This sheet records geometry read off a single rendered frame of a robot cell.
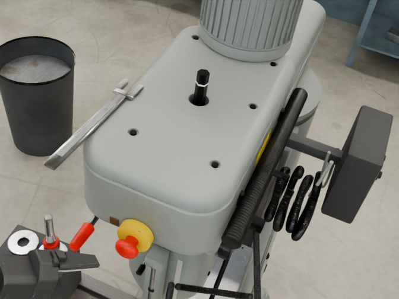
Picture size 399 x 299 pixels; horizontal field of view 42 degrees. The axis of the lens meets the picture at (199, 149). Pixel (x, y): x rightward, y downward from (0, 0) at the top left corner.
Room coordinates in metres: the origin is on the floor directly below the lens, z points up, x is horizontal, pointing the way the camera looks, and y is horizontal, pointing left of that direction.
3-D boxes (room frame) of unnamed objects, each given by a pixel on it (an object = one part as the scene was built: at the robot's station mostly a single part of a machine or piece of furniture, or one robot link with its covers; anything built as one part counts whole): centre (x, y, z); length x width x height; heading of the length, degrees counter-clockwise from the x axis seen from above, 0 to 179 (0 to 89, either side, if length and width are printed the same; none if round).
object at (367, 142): (0.92, -0.39, 1.62); 0.20 x 0.09 x 0.21; 164
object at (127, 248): (0.48, 0.09, 1.76); 0.04 x 0.03 x 0.04; 74
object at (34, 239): (0.87, 0.43, 1.00); 0.22 x 0.12 x 0.20; 78
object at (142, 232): (0.50, 0.08, 1.76); 0.06 x 0.02 x 0.06; 74
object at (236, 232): (0.72, -0.13, 1.79); 0.45 x 0.04 x 0.04; 164
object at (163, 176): (0.74, 0.01, 1.81); 0.47 x 0.26 x 0.16; 164
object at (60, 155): (0.62, 0.17, 1.89); 0.24 x 0.04 x 0.01; 162
